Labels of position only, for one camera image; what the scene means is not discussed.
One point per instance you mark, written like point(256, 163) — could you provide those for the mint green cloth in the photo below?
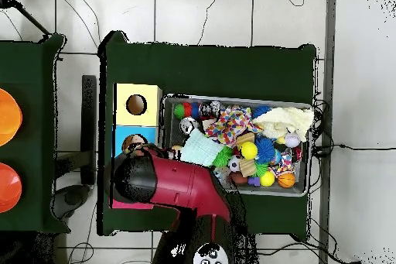
point(201, 146)

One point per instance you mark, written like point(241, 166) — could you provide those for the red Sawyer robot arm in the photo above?
point(185, 183)

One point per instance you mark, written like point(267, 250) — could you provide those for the shallow clear mesh bin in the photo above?
point(247, 100)

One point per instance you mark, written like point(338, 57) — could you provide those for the wooden box with three holes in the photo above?
point(137, 108)

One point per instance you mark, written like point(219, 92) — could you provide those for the crushed silver can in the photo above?
point(187, 125)

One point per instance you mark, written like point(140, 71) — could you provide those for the colourful polka dot cloth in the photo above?
point(230, 124)

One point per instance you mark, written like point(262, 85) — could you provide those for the large yellow ball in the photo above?
point(249, 150)

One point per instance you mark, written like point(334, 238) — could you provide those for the dark green table cloth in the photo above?
point(34, 90)
point(204, 69)

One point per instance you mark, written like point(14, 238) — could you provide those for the blue spiky ball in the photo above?
point(262, 111)
point(266, 149)

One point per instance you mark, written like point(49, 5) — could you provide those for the cream yellow cloth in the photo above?
point(288, 120)

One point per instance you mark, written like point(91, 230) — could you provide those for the orange toy basketball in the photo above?
point(286, 180)

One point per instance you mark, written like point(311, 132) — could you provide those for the black stand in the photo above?
point(89, 121)

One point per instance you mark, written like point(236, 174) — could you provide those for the orange bowl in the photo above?
point(7, 188)
point(7, 117)

